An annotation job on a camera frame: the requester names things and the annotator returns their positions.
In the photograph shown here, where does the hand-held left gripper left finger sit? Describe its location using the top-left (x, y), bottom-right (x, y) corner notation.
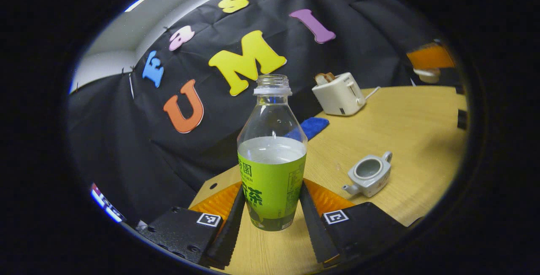
top-left (137, 182), bottom-right (246, 269)

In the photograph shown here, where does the blue towel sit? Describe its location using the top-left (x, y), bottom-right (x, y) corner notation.
top-left (283, 117), bottom-right (330, 141)

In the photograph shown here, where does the white teacup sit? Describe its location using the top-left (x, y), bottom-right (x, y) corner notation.
top-left (342, 151), bottom-right (393, 198)

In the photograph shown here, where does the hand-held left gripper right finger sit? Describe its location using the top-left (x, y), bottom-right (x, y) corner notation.
top-left (299, 178), bottom-right (408, 267)

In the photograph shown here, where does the green label water bottle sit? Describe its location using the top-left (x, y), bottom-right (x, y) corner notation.
top-left (237, 74), bottom-right (308, 232)

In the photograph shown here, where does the white toaster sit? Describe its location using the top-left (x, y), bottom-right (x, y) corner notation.
top-left (311, 72), bottom-right (367, 116)

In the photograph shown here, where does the brown toast slice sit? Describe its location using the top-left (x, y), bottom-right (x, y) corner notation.
top-left (314, 72), bottom-right (337, 86)

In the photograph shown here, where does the computer monitor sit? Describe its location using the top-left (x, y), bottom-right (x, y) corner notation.
top-left (90, 182), bottom-right (127, 224)

